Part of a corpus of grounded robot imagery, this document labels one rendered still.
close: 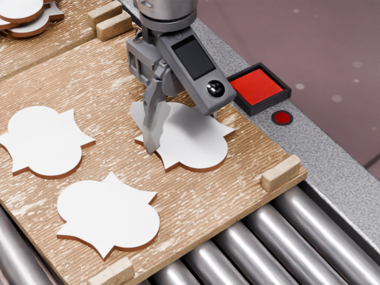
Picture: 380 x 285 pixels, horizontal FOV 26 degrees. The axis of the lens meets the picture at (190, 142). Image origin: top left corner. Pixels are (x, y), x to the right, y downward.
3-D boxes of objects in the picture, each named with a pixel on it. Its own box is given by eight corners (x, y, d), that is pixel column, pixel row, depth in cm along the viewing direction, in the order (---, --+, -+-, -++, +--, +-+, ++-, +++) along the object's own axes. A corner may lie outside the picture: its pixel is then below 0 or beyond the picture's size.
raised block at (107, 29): (127, 23, 132) (126, 9, 130) (133, 29, 131) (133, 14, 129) (95, 38, 129) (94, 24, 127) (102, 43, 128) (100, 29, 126)
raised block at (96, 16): (117, 12, 134) (116, -2, 132) (124, 17, 133) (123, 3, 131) (87, 26, 131) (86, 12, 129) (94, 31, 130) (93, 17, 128)
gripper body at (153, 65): (173, 54, 114) (168, -22, 106) (212, 83, 109) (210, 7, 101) (127, 76, 111) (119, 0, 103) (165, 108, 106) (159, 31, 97)
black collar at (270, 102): (259, 69, 127) (260, 61, 126) (290, 97, 123) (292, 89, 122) (219, 88, 124) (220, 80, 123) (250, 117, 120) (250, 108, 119)
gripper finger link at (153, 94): (159, 120, 111) (179, 63, 107) (167, 127, 109) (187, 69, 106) (132, 122, 107) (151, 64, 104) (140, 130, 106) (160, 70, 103)
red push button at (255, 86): (259, 74, 127) (259, 67, 125) (283, 96, 123) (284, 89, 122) (227, 89, 124) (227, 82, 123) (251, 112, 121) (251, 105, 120)
